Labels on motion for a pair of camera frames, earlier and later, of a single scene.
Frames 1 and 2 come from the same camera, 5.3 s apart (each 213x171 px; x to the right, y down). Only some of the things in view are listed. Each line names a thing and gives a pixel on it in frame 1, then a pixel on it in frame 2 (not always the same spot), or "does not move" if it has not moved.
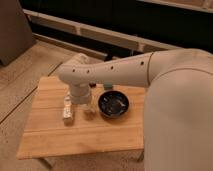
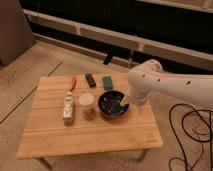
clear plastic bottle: [68, 112] does not move
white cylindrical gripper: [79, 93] to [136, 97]
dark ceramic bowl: [113, 104] does not move
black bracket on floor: [108, 57] does not move
